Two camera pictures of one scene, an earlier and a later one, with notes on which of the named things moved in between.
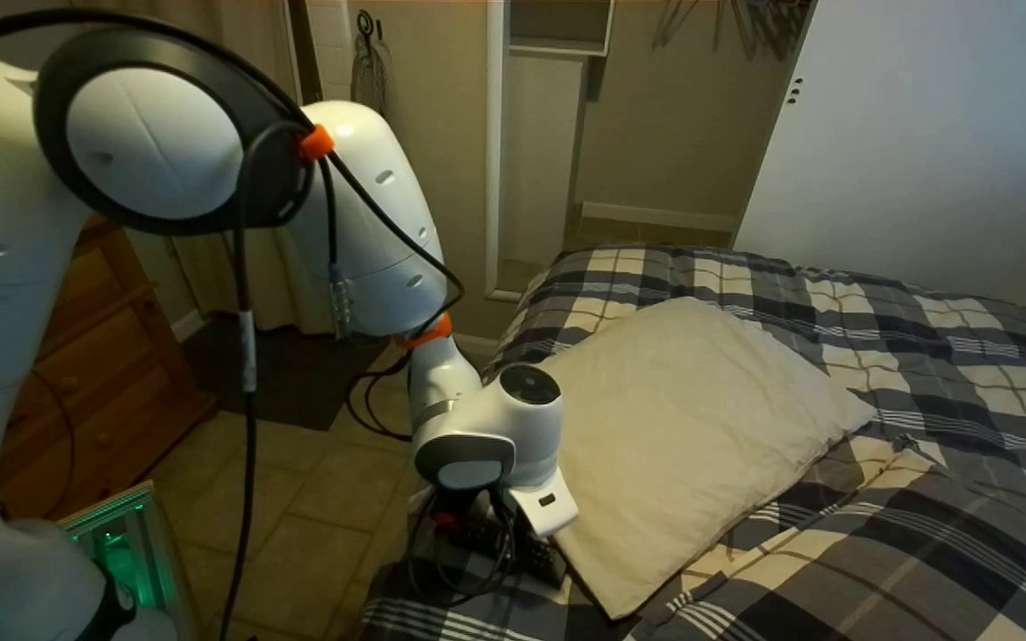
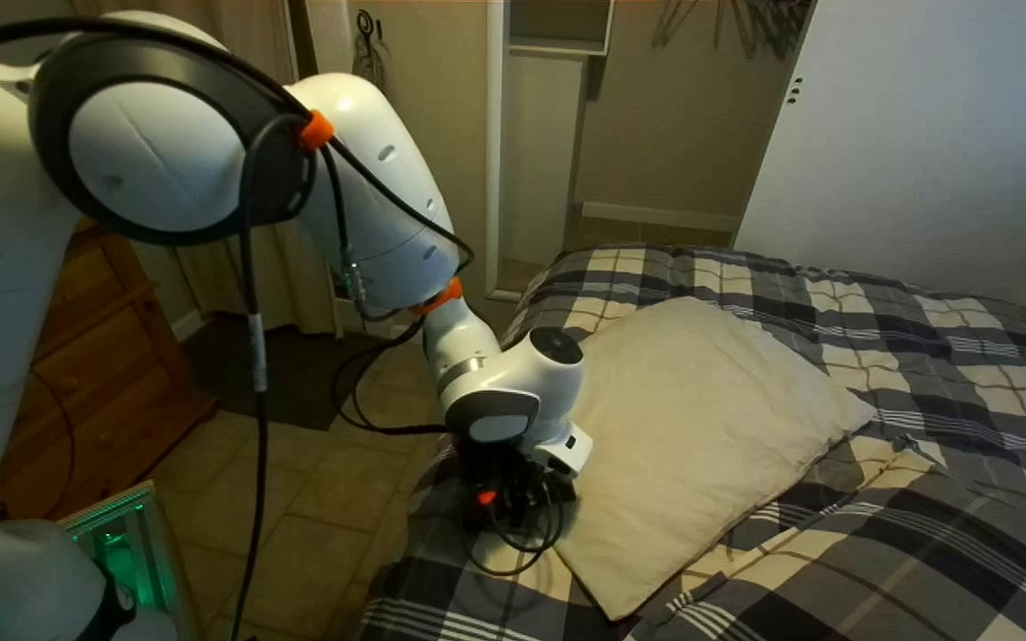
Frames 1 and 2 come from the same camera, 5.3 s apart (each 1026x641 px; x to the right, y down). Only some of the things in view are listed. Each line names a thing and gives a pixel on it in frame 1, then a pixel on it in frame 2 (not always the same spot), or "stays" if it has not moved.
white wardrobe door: (931, 143) stays
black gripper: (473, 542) -> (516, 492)
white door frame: (495, 121) stays
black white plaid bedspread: (954, 517) stays
